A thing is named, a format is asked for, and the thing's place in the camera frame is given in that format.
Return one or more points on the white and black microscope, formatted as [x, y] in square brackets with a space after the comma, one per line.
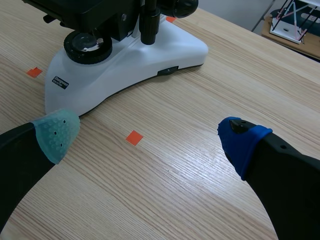
[120, 57]

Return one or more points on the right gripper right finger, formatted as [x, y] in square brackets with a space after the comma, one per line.
[282, 170]

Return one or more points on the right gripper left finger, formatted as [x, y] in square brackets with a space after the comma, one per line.
[22, 147]

